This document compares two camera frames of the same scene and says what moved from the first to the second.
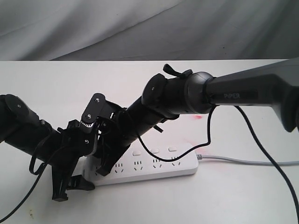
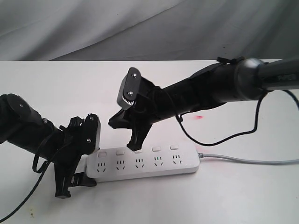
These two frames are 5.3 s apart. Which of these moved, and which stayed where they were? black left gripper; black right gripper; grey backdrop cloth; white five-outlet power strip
Moved: black right gripper
Stayed: white five-outlet power strip; grey backdrop cloth; black left gripper
